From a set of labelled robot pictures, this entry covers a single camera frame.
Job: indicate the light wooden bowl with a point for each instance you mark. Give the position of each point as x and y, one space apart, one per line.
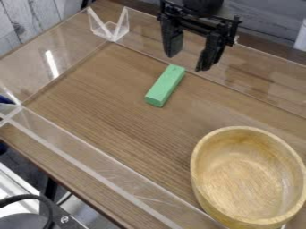
247 178

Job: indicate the white object at right edge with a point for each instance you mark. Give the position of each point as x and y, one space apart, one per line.
301 38

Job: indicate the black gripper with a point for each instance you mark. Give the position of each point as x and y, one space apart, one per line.
204 17

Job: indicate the green rectangular block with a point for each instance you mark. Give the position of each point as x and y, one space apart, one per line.
164 85

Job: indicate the clear acrylic corner bracket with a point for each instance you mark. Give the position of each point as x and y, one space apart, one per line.
111 31

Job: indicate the black table leg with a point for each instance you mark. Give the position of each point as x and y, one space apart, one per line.
51 188

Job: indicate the clear acrylic tray wall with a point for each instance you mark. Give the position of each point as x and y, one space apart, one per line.
79 122

